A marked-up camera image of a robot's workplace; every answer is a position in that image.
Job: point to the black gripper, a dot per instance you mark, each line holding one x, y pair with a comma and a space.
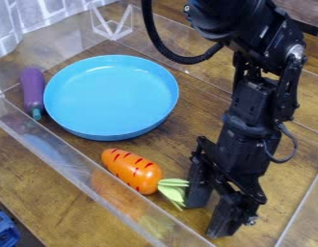
227, 167

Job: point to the orange toy carrot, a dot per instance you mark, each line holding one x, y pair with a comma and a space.
142, 174

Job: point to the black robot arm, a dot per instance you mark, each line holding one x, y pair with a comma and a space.
267, 43

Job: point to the blue round plate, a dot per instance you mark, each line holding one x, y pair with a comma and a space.
112, 97

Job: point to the blue object at corner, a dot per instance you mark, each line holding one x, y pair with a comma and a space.
9, 234

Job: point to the purple toy eggplant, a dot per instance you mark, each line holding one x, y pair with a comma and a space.
32, 81

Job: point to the white patterned curtain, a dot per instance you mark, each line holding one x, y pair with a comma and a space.
23, 16

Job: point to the clear acrylic enclosure wall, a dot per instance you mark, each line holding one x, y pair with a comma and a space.
64, 196

